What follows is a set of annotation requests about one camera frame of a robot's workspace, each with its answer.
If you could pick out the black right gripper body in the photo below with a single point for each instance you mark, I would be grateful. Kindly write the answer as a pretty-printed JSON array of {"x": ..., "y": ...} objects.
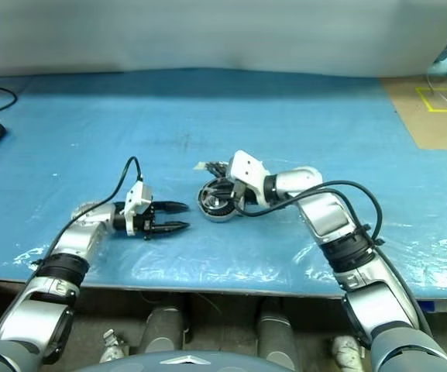
[{"x": 246, "y": 195}]

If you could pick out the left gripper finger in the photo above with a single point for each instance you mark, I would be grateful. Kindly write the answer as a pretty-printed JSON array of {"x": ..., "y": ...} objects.
[
  {"x": 172, "y": 226},
  {"x": 170, "y": 206}
]

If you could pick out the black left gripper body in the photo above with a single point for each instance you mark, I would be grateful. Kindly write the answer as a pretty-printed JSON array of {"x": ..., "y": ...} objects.
[{"x": 145, "y": 221}]

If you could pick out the black silver spoked rotor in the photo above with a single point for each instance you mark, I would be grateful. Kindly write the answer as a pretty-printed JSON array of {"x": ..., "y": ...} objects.
[{"x": 211, "y": 203}]

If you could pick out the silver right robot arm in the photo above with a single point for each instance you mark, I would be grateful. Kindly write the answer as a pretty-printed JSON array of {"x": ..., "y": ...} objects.
[{"x": 324, "y": 209}]

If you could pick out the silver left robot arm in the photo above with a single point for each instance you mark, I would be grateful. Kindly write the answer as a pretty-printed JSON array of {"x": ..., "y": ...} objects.
[{"x": 80, "y": 232}]

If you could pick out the blue plastic table cover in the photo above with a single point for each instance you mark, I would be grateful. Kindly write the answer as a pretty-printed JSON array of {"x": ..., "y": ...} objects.
[{"x": 246, "y": 116}]

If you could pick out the dark rounded grey shape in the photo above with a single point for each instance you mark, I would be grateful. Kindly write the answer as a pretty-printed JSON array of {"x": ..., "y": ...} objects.
[
  {"x": 161, "y": 329},
  {"x": 277, "y": 337}
]

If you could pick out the white lumpy object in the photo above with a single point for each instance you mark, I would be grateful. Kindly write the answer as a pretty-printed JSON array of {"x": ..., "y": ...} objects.
[
  {"x": 114, "y": 348},
  {"x": 345, "y": 348}
]

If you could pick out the grey-blue robot torso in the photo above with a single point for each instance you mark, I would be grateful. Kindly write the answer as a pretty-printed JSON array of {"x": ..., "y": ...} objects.
[{"x": 169, "y": 364}]

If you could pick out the brown cardboard sheet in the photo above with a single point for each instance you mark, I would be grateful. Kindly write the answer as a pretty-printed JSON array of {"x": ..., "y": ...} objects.
[{"x": 440, "y": 129}]

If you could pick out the small blue tape piece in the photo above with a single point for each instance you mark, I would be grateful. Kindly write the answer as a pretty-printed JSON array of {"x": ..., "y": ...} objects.
[{"x": 428, "y": 307}]

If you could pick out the blue taped stand foot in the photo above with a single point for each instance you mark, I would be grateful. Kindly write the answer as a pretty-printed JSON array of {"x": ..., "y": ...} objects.
[{"x": 438, "y": 69}]

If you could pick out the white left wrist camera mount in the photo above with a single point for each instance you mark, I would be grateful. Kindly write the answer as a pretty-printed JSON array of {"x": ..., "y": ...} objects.
[{"x": 136, "y": 197}]

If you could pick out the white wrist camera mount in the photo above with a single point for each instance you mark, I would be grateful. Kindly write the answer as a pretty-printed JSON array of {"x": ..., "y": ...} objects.
[
  {"x": 248, "y": 166},
  {"x": 136, "y": 197}
]

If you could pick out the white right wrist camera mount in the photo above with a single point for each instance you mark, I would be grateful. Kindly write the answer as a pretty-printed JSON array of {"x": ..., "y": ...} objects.
[{"x": 248, "y": 166}]

